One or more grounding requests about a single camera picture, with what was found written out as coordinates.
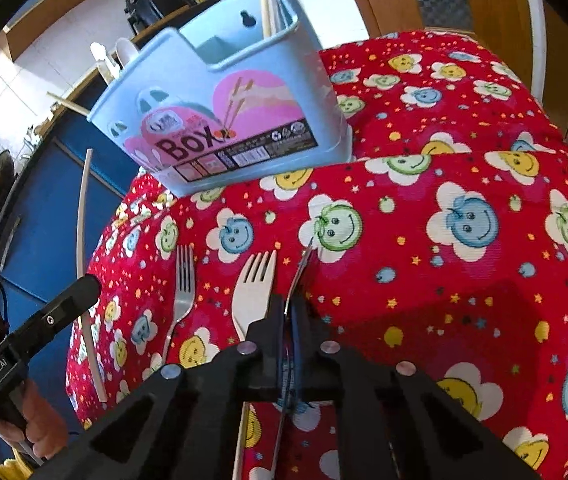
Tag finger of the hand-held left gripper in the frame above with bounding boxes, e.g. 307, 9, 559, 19
8, 274, 102, 361

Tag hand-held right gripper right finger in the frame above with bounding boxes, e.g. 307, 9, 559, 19
291, 305, 540, 480

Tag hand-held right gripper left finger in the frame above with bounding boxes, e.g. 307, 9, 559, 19
39, 292, 285, 480

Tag stainless steel table knife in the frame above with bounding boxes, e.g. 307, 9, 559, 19
270, 236, 315, 480

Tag white chopstick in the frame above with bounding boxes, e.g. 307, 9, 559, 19
76, 148, 110, 403

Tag wooden chopstick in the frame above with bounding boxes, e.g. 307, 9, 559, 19
256, 0, 272, 41
46, 91, 90, 117

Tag light blue utensil holder box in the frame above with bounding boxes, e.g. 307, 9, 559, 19
86, 0, 356, 198

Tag beige spoon with white handle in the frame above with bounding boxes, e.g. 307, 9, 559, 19
115, 37, 141, 68

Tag white utensils in box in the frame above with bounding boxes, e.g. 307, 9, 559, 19
90, 41, 117, 83

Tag person's left hand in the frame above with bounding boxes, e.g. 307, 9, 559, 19
0, 379, 71, 463

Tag beige plastic fork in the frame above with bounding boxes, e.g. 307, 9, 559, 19
231, 250, 278, 480

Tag yellow cloth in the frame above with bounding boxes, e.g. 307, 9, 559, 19
0, 456, 36, 480

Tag stainless steel fork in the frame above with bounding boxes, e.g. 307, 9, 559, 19
161, 244, 196, 365

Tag blue cabinet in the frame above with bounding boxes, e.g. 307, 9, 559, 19
0, 67, 140, 461

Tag red smiley-flower printed cloth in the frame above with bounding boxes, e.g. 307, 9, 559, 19
64, 30, 568, 480

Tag black air fryer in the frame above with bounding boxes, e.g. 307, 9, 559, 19
124, 0, 186, 36

